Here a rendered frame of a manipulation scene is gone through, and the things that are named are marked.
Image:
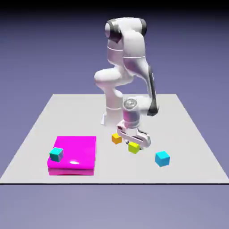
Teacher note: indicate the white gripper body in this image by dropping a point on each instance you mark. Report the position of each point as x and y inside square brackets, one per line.
[136, 138]

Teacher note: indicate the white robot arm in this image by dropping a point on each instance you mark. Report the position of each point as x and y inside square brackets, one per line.
[133, 44]

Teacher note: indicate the small yellow-green cube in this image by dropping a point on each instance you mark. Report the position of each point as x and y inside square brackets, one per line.
[133, 147]

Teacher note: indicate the small orange cube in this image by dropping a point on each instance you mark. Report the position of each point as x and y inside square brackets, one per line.
[116, 138]

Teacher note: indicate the small blue cube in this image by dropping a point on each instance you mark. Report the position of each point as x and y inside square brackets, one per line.
[162, 158]

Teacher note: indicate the small teal cube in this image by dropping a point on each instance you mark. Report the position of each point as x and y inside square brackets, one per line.
[56, 154]

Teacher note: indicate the large magenta box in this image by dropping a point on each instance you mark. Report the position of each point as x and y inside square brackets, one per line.
[75, 153]

